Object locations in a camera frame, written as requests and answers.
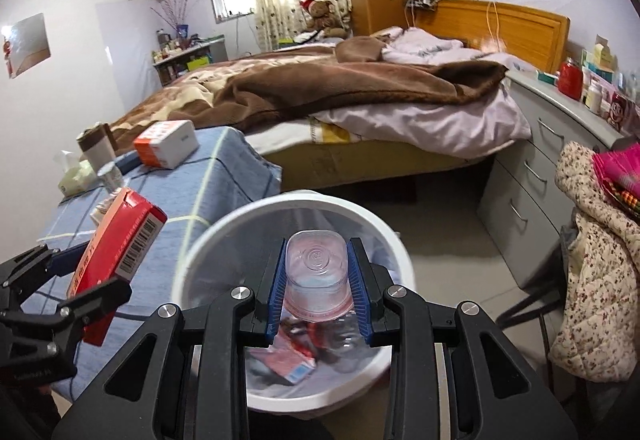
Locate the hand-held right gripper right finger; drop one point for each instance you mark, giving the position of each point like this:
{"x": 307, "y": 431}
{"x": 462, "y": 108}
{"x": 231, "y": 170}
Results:
{"x": 361, "y": 290}

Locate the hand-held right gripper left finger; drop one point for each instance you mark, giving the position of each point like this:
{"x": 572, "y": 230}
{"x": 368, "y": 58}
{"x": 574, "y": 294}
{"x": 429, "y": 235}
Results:
{"x": 274, "y": 290}

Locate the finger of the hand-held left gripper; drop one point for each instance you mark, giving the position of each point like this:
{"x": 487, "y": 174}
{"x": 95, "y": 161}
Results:
{"x": 35, "y": 262}
{"x": 90, "y": 302}

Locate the clear plastic cup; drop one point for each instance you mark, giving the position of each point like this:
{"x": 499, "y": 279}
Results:
{"x": 317, "y": 270}

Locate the red and pink box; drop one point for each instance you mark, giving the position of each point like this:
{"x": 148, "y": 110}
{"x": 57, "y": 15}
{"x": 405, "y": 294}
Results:
{"x": 120, "y": 240}

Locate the white trash bin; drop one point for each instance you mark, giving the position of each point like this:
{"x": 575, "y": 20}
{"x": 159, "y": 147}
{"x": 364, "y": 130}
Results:
{"x": 225, "y": 230}

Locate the clear plastic bottle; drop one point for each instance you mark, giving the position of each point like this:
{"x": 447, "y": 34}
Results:
{"x": 345, "y": 345}

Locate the pink and white carton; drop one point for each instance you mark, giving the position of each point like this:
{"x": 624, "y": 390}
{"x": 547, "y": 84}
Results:
{"x": 290, "y": 365}

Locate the green tissue pack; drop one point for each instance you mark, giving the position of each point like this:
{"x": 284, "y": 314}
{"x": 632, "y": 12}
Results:
{"x": 75, "y": 180}

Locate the silver tin can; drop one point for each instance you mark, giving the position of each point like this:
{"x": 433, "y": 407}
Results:
{"x": 110, "y": 177}

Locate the beige cup with brown lid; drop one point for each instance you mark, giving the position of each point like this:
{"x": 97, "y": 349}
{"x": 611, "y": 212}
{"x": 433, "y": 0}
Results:
{"x": 97, "y": 150}

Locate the black metal chair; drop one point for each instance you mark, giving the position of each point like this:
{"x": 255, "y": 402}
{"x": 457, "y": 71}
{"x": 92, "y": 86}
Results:
{"x": 520, "y": 307}

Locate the orange and white box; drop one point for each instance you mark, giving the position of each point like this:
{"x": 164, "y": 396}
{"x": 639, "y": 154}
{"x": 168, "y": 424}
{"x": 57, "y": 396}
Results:
{"x": 170, "y": 145}

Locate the lilac quilt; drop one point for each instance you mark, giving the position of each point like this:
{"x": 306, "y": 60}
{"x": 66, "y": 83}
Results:
{"x": 425, "y": 120}

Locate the grey drawer cabinet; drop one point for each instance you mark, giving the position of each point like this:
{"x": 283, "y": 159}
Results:
{"x": 525, "y": 170}

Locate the floral padded jacket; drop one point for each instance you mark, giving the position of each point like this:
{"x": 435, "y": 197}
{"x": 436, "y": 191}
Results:
{"x": 600, "y": 270}

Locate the cluttered side table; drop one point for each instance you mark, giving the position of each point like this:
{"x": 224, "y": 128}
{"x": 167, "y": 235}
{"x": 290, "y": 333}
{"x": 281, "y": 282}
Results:
{"x": 190, "y": 57}

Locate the vase with dried branches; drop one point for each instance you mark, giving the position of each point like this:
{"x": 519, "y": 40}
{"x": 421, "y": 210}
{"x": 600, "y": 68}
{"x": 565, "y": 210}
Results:
{"x": 181, "y": 30}

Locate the brown teddy bear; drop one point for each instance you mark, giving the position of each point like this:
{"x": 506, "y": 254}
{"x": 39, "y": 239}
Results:
{"x": 322, "y": 15}

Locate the small teal box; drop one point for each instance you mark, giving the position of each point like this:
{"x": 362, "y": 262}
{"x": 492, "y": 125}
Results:
{"x": 547, "y": 76}

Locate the pink cloth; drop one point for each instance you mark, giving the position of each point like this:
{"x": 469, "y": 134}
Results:
{"x": 620, "y": 170}

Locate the white power strip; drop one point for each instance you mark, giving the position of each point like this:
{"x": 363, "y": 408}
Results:
{"x": 422, "y": 2}

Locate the red jar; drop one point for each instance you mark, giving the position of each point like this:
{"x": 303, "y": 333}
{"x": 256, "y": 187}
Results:
{"x": 569, "y": 80}

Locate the white medicine bottle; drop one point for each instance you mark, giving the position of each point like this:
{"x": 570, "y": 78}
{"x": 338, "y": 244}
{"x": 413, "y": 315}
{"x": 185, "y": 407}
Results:
{"x": 594, "y": 100}

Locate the wooden bed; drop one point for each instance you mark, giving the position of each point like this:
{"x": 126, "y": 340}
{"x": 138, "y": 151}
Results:
{"x": 525, "y": 27}

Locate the red printed tin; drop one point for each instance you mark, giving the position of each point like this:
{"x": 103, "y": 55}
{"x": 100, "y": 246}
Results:
{"x": 622, "y": 115}

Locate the pale yellow carton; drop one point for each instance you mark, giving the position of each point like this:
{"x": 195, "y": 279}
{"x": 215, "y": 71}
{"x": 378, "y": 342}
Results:
{"x": 602, "y": 55}

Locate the wall mirror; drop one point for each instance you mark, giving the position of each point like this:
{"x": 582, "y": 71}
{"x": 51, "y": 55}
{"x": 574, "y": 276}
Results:
{"x": 27, "y": 45}

